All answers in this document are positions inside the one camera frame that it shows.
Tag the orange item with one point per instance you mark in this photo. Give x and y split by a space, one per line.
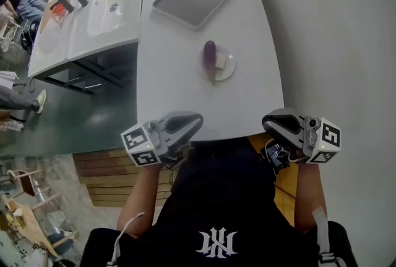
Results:
58 9

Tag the person's left forearm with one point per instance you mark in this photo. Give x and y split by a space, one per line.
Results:
142 197

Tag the white sink countertop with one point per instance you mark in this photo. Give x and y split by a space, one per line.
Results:
49 42

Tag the wooden stool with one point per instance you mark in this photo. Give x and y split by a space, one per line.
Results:
26 182

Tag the purple eggplant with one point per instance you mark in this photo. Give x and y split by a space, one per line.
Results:
209 56

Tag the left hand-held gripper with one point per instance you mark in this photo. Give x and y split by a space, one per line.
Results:
139 142

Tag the dark metal sink stand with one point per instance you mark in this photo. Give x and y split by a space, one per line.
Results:
92 73

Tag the white rectangular block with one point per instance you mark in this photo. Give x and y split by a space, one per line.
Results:
221 60

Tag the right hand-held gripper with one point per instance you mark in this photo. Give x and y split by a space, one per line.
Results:
328 138

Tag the white round table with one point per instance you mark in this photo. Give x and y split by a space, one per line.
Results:
173 80

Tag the white round plate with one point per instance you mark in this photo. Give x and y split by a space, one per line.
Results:
229 66

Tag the black shirt with white emblem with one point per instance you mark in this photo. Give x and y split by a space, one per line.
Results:
222 197

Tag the wooden work table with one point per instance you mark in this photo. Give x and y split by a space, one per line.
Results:
31 225

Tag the person's right forearm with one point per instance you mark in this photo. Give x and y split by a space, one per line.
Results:
309 194

